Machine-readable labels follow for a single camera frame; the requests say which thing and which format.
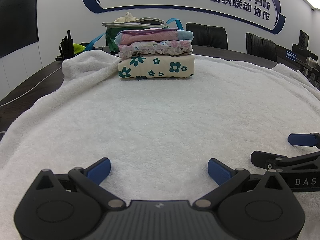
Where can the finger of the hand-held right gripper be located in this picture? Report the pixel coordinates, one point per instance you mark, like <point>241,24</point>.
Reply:
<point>262,158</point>
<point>300,139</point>

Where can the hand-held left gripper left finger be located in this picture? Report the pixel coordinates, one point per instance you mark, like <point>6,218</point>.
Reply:
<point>100,170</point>

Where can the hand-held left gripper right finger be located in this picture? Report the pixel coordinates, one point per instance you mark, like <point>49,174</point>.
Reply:
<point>218,171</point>

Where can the large black wall screen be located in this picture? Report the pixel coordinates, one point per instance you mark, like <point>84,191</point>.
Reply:
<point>17,17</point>

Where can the black walkie-talkie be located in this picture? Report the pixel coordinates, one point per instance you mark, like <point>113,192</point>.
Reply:
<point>67,46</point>

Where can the white fleece blanket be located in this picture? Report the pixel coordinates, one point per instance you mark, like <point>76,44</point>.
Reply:
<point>160,120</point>

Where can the cream cloth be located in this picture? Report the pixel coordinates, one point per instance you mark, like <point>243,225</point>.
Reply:
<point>126,18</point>

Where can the folded cream green-flower garment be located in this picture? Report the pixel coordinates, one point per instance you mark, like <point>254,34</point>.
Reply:
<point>155,67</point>

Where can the folded pink floral garment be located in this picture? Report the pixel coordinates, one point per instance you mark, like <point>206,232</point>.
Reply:
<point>155,47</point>

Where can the pink and blue garment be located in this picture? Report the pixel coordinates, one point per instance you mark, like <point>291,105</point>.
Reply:
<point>150,36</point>

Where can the yellow-green cloth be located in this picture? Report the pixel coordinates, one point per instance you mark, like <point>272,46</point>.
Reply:
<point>78,48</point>

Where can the green storage bag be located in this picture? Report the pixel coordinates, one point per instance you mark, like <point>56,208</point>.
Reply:
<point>111,38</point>

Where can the blue desk name plate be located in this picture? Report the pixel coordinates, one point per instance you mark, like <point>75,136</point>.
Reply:
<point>291,55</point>

